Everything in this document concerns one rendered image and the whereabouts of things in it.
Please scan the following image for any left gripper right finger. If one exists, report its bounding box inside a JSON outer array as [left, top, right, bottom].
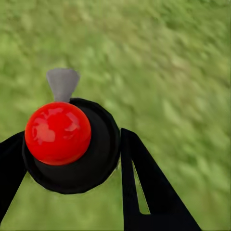
[[120, 128, 202, 231]]

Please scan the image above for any pesticide atomizer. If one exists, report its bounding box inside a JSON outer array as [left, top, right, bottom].
[[22, 67, 121, 195]]

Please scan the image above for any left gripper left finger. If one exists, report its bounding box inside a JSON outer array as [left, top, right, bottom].
[[0, 131, 27, 222]]

